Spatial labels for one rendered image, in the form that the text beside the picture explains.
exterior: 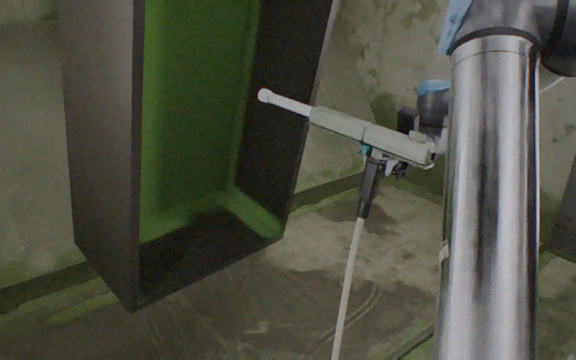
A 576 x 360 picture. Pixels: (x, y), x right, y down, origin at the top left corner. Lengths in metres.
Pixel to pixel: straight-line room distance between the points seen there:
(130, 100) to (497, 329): 0.77
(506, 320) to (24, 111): 2.07
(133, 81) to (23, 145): 1.32
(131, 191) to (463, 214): 0.75
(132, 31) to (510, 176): 0.69
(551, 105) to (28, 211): 2.52
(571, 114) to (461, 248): 2.17
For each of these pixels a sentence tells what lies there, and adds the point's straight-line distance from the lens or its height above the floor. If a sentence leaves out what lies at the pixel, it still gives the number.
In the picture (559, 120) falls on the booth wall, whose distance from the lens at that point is 2.73.
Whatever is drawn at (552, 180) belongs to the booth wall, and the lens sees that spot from 2.80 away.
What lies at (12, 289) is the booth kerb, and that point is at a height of 0.15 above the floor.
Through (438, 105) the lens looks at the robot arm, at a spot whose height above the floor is 1.04.
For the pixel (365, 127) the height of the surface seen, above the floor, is 1.03.
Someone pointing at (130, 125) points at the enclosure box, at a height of 1.03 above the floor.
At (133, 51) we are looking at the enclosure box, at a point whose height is 1.18.
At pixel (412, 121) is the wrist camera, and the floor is 1.03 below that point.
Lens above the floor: 1.32
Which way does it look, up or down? 23 degrees down
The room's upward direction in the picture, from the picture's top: 2 degrees clockwise
